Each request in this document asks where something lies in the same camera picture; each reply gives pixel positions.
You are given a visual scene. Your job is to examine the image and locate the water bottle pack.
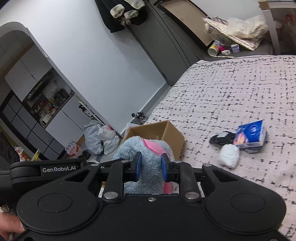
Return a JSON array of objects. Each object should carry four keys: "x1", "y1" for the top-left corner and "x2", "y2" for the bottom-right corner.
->
[{"x1": 65, "y1": 141, "x2": 81, "y2": 158}]

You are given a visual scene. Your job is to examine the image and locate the white plastic bag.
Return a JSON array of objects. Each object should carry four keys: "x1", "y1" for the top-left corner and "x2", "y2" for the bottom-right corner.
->
[{"x1": 98, "y1": 125, "x2": 120, "y2": 155}]

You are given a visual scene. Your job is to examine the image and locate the hanging dark jacket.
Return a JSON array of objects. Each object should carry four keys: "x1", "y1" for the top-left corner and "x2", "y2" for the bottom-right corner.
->
[{"x1": 95, "y1": 0, "x2": 147, "y2": 33}]

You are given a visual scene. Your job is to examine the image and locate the white black patterned bedspread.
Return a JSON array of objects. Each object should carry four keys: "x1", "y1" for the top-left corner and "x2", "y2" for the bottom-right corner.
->
[{"x1": 149, "y1": 55, "x2": 295, "y2": 240}]

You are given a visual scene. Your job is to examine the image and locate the blue fluffy plush toy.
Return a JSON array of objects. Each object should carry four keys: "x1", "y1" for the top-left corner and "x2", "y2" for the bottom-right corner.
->
[{"x1": 113, "y1": 136, "x2": 175, "y2": 194}]

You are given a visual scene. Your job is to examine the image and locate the brown cardboard box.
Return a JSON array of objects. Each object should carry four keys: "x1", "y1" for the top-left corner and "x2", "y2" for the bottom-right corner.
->
[{"x1": 123, "y1": 120, "x2": 185, "y2": 161}]

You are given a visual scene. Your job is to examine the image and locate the white paper cup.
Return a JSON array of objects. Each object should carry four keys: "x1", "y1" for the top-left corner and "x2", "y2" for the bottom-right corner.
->
[{"x1": 207, "y1": 39, "x2": 224, "y2": 57}]

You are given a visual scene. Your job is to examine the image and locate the black sock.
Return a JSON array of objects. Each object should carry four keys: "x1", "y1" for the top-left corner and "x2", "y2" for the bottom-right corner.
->
[{"x1": 209, "y1": 131, "x2": 235, "y2": 146}]

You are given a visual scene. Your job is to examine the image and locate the grey door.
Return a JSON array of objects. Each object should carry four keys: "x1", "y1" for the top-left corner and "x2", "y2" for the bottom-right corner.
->
[{"x1": 129, "y1": 1, "x2": 208, "y2": 86}]

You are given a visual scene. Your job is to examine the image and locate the white sock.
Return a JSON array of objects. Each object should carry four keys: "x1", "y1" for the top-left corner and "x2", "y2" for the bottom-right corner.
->
[{"x1": 218, "y1": 144, "x2": 240, "y2": 169}]

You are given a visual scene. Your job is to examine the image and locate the grey sneakers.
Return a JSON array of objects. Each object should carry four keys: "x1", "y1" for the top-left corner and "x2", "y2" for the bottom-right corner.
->
[{"x1": 131, "y1": 111, "x2": 148, "y2": 126}]

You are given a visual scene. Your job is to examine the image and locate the grey plastic bag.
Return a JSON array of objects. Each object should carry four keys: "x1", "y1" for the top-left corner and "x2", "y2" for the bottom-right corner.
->
[{"x1": 84, "y1": 120, "x2": 103, "y2": 155}]

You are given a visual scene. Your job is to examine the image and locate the clear bag with cream fabric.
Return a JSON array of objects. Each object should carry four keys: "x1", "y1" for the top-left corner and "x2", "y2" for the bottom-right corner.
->
[{"x1": 226, "y1": 15, "x2": 268, "y2": 39}]

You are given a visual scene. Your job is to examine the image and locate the dark wooden picture frame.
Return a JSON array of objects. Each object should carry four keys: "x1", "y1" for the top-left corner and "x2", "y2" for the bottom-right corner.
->
[{"x1": 154, "y1": 0, "x2": 212, "y2": 49}]

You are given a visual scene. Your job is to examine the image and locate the blue denim fabric toy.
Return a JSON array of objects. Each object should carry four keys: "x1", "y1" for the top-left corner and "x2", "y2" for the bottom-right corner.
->
[{"x1": 241, "y1": 135, "x2": 268, "y2": 154}]

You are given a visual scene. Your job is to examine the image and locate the white kitchen cabinet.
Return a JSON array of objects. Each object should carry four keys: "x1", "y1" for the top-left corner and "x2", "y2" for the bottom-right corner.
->
[{"x1": 1, "y1": 44, "x2": 90, "y2": 160}]

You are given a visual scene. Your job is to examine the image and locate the patterned flat paper bag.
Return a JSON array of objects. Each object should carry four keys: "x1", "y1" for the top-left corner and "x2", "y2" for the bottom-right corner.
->
[{"x1": 202, "y1": 15, "x2": 268, "y2": 51}]

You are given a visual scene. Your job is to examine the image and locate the person's left hand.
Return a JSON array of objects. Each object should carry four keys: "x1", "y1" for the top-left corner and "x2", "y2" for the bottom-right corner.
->
[{"x1": 0, "y1": 212, "x2": 25, "y2": 240}]

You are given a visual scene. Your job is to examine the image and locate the white desk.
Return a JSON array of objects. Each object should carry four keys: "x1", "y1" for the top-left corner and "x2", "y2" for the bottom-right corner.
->
[{"x1": 258, "y1": 1, "x2": 295, "y2": 55}]

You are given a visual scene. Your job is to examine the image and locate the small lavender box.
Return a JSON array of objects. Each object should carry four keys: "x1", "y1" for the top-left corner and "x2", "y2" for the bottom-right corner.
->
[{"x1": 231, "y1": 44, "x2": 240, "y2": 54}]

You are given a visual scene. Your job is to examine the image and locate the blue tissue pack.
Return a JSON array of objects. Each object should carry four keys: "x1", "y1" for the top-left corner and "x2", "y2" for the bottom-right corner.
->
[{"x1": 233, "y1": 120, "x2": 267, "y2": 149}]

